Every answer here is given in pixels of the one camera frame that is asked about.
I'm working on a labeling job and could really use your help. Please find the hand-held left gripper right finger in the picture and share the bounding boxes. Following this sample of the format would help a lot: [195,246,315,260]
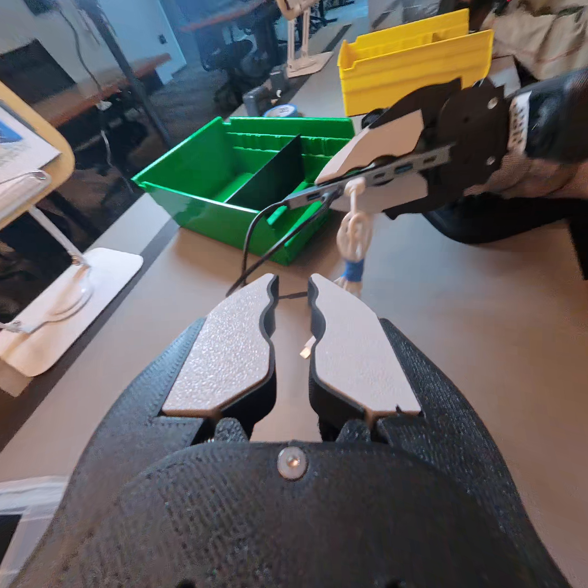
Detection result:
[307,273,422,441]

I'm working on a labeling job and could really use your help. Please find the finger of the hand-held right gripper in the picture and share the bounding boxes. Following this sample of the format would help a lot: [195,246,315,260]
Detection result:
[330,170,460,222]
[316,78,461,185]

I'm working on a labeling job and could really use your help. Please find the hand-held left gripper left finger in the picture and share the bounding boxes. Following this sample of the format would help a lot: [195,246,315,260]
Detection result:
[162,273,279,441]

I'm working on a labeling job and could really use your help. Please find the slim grey usb hub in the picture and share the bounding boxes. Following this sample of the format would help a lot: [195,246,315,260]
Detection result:
[282,145,453,209]

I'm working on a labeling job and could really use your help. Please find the white usb cable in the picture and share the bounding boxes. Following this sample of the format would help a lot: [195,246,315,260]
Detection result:
[299,178,374,360]

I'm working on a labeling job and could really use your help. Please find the short black usb cable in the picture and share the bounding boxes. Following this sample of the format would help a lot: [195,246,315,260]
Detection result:
[226,190,341,304]

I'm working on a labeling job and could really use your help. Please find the clear plastic box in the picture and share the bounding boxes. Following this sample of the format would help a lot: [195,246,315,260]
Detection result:
[0,475,70,579]

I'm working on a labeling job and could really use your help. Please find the yellow plastic bin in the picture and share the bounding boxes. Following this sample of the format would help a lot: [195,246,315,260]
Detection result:
[337,30,494,117]
[353,8,470,52]

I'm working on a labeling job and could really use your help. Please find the black padded wrist rest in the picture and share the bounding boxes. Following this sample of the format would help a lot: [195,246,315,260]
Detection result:
[423,195,588,246]

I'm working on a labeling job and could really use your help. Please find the beige legged figure stand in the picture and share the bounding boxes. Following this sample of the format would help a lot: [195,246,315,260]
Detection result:
[276,0,334,79]

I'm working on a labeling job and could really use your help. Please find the black bin divider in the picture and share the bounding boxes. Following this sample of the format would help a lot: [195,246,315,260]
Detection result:
[224,134,305,213]

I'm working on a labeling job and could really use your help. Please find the grey device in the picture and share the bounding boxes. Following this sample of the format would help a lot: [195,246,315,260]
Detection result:
[243,69,282,118]

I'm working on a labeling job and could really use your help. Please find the green plastic bin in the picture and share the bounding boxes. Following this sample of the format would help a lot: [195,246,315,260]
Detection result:
[132,116,356,266]

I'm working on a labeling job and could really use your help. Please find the black office chair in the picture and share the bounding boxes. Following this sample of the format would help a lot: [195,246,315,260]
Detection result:
[198,21,258,104]

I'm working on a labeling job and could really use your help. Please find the brown top office desk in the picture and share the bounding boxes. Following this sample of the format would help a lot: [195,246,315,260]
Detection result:
[179,0,276,33]
[32,53,172,129]

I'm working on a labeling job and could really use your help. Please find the printed paper sheets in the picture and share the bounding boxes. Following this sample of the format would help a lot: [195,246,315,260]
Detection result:
[0,101,62,184]

